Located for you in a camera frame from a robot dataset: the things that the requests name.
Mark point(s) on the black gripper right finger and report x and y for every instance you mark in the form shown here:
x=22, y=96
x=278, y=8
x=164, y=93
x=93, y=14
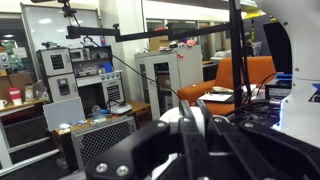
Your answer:
x=263, y=152

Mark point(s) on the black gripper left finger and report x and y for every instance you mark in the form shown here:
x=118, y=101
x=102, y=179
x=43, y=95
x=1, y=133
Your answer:
x=139, y=154

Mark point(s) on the white mug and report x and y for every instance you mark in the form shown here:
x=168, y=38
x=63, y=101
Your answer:
x=173, y=144

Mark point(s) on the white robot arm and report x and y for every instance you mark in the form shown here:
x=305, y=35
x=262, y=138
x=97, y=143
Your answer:
x=299, y=115

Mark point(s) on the white cabinet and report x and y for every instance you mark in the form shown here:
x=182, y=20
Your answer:
x=164, y=73

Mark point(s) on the orange sofa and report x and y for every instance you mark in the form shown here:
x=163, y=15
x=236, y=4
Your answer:
x=259, y=68

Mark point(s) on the toy kitchen oven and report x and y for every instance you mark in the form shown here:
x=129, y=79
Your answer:
x=87, y=73

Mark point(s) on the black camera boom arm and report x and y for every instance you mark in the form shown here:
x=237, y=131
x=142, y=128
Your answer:
x=234, y=25

